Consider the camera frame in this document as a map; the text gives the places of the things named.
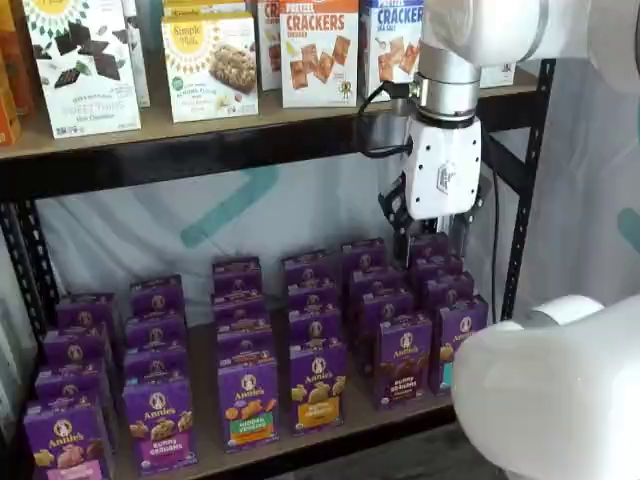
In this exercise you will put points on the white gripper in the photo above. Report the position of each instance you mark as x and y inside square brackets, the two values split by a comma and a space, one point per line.
[440, 170]

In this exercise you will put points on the purple Annie's box brown patch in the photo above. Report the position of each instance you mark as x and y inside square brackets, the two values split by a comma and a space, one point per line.
[402, 365]

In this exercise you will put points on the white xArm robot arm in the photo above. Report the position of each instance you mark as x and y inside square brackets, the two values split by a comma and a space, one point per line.
[550, 400]

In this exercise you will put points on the purple Annie's box teal label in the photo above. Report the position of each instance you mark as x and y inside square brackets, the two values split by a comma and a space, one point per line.
[462, 315]

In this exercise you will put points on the yellow-brown honey mustard crackers box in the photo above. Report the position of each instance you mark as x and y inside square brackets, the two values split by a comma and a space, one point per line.
[500, 75]

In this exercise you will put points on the orange pretzel crackers cheddar box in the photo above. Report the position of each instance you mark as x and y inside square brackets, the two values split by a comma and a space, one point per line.
[320, 75]

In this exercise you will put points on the purple Annie's box yellow label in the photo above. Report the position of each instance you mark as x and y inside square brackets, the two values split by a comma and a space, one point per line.
[317, 390]

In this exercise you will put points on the blue sea salt crackers box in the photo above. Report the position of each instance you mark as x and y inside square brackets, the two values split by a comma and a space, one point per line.
[385, 30]

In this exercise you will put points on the white crackers box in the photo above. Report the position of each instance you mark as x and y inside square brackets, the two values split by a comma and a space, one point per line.
[270, 60]

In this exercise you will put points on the purple Annie's box green label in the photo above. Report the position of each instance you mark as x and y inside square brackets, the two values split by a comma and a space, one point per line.
[247, 405]

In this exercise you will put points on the Simple Mills almond bars box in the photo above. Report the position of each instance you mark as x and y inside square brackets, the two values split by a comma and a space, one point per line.
[210, 95]

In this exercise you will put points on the yellow Simple Mills box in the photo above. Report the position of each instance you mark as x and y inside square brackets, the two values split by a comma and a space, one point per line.
[200, 6]

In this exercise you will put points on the purple Annie's box magenta label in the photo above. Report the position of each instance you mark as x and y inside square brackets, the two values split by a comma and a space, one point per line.
[160, 425]

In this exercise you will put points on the white box with dark squares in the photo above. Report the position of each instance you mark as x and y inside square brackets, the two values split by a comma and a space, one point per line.
[141, 60]

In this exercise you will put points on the Sweet Thins mint chocolate box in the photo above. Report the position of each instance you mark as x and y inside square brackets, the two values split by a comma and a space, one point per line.
[85, 100]

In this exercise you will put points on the purple Annie's box pink label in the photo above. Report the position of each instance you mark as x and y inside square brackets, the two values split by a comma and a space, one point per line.
[65, 440]

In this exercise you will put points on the dark orange cardboard box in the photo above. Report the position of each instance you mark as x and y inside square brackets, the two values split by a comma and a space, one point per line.
[24, 75]

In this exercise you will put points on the black metal shelving rack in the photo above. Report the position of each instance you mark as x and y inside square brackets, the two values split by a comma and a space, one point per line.
[200, 165]

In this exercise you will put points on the white sheet with teal marks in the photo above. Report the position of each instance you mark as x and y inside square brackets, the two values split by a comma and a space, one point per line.
[125, 225]

